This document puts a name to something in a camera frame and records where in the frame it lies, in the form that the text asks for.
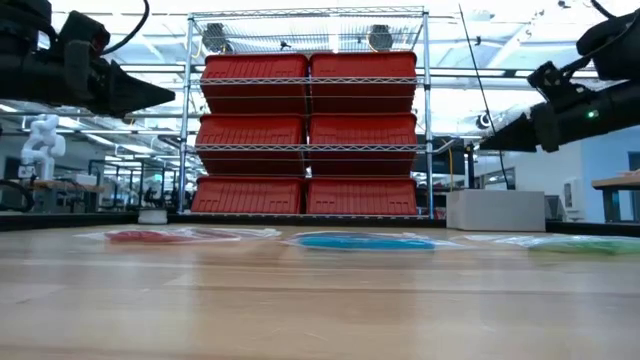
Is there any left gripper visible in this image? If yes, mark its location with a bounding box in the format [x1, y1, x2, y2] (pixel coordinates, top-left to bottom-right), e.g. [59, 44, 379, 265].
[49, 9, 177, 119]

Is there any black monitor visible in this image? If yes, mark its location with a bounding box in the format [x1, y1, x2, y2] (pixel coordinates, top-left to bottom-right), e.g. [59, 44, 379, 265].
[413, 135, 467, 176]

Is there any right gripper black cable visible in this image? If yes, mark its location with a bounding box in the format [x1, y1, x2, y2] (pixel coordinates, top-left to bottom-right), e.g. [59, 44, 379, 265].
[559, 0, 640, 76]

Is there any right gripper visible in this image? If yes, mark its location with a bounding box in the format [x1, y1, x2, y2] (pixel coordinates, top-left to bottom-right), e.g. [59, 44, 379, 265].
[478, 59, 621, 154]

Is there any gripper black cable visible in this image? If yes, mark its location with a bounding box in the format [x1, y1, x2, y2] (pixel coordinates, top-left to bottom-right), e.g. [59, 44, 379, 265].
[99, 0, 151, 57]
[559, 0, 640, 76]

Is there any white box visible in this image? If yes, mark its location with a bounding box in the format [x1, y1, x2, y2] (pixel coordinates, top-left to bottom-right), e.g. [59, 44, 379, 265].
[445, 188, 547, 232]

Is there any white wall dispenser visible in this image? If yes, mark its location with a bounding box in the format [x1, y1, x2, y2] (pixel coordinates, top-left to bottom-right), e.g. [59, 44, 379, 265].
[562, 177, 585, 222]

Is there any red plastic bin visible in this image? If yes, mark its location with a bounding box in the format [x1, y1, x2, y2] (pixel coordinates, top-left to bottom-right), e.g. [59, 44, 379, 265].
[303, 175, 419, 216]
[190, 175, 304, 216]
[194, 113, 307, 176]
[307, 112, 419, 176]
[199, 53, 310, 114]
[308, 51, 418, 114]

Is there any black aluminium table frame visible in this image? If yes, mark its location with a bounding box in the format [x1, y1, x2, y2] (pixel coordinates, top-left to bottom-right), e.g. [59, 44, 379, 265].
[0, 211, 640, 236]

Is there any metal wire shelving rack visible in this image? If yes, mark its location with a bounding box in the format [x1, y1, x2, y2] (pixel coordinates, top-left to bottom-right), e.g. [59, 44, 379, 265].
[175, 5, 437, 221]

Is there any wooden workbench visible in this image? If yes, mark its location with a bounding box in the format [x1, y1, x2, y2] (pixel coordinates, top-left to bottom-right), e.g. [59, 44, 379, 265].
[591, 171, 640, 223]

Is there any clear plastic zip bag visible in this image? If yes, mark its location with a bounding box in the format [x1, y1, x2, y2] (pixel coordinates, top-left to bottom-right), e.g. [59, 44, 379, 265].
[282, 229, 466, 253]
[462, 233, 640, 256]
[73, 227, 284, 246]

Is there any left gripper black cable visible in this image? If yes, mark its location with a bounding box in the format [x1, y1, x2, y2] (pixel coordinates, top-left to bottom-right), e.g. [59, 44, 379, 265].
[99, 0, 151, 57]

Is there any cluttered workbench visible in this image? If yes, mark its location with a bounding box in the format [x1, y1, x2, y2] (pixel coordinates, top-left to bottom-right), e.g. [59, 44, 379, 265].
[0, 177, 107, 215]

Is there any hanging black cable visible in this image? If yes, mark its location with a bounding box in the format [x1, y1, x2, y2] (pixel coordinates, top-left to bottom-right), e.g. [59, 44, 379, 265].
[458, 4, 512, 191]

